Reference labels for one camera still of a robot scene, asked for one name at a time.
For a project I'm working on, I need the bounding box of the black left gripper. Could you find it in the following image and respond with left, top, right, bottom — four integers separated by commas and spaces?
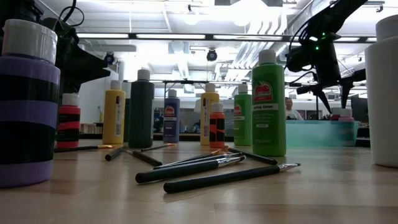
40, 17, 112, 95

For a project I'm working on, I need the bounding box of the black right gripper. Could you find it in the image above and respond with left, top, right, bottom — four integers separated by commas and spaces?
296, 32, 368, 114

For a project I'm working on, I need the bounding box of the small pink black striped bottle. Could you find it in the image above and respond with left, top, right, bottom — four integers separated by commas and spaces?
338, 108, 355, 123

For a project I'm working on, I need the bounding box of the white paint bottle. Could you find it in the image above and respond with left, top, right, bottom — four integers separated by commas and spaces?
363, 14, 398, 169

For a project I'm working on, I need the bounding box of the yellow paint bottle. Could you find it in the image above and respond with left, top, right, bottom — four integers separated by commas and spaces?
199, 82, 220, 146
102, 80, 127, 146

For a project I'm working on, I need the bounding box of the small red black striped bottle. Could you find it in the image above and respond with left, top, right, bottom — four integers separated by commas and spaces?
56, 92, 81, 150

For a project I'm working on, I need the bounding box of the dark green paint bottle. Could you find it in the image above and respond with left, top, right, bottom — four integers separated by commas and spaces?
128, 68, 155, 149

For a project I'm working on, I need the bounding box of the gold ferrule paint brush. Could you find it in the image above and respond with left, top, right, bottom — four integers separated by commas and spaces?
54, 144, 114, 154

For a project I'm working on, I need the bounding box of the small purple black striped bottle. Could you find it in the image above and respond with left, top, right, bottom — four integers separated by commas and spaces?
0, 18, 62, 189

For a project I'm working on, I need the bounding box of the blue paint bottle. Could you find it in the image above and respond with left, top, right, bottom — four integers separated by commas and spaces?
163, 88, 181, 144

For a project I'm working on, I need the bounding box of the small orange black striped bottle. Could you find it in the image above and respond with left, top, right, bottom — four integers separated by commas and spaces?
209, 102, 226, 149

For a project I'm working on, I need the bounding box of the black paint brush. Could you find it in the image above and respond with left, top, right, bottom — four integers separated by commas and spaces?
154, 149, 222, 170
163, 162, 302, 194
154, 152, 244, 170
104, 146, 127, 162
135, 155, 247, 184
125, 149, 164, 167
224, 146, 279, 166

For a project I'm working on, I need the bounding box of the orange fan paint brush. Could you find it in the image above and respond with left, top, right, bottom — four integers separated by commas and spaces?
141, 142, 177, 153

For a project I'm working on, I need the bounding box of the black computer monitor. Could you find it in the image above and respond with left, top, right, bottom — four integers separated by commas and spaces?
350, 94, 369, 123

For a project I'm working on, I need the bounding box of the person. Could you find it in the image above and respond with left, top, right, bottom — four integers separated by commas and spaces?
284, 96, 305, 121

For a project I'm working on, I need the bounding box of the teal plastic bin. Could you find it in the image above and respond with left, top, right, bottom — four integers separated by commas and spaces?
285, 119, 360, 147

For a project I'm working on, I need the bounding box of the wooden crate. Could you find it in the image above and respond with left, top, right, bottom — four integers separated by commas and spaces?
79, 123, 104, 135

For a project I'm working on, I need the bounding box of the round ceiling light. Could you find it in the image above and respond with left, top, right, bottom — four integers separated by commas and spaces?
182, 11, 200, 26

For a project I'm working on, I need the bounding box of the black overhead webcam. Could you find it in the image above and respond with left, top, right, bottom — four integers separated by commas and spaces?
206, 47, 218, 62

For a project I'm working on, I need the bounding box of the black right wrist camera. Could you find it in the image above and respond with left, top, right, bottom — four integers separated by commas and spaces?
285, 45, 312, 73

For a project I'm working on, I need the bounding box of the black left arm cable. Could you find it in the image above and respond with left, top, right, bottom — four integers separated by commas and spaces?
57, 0, 86, 29

